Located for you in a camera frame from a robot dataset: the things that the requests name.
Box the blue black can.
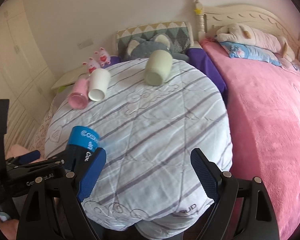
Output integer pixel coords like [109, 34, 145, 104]
[64, 126, 100, 173]

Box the white paper cup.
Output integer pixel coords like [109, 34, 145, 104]
[88, 68, 111, 101]

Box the sage green cup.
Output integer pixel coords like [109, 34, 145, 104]
[144, 50, 173, 86]

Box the heart print bed sheet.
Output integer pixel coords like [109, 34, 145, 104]
[29, 102, 55, 155]

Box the white grey striped quilt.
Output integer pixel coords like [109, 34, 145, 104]
[44, 59, 232, 239]

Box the pink translucent tumbler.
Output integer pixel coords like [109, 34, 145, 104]
[68, 77, 89, 109]

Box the pink fleece blanket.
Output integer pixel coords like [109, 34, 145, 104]
[202, 40, 300, 239]

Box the cream wardrobe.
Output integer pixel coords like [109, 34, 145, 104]
[0, 0, 56, 151]

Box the pink bunny plush front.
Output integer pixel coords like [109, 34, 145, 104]
[82, 57, 101, 74]

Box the pink bunny plush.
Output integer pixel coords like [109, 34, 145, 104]
[94, 48, 111, 67]
[82, 57, 101, 74]

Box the purple blanket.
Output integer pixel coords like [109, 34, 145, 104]
[102, 47, 228, 106]

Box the pink bunny plush rear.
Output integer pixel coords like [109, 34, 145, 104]
[94, 48, 111, 67]

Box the blue cartoon pillow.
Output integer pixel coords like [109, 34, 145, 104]
[219, 42, 282, 67]

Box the grey cat plush pillow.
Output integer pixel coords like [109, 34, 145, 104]
[124, 34, 189, 62]

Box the cream pink plush toy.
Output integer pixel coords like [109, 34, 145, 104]
[216, 23, 295, 62]

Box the diamond pattern headboard cushion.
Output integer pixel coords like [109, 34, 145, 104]
[114, 21, 194, 57]

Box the cream wooden headboard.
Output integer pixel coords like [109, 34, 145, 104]
[194, 0, 300, 61]

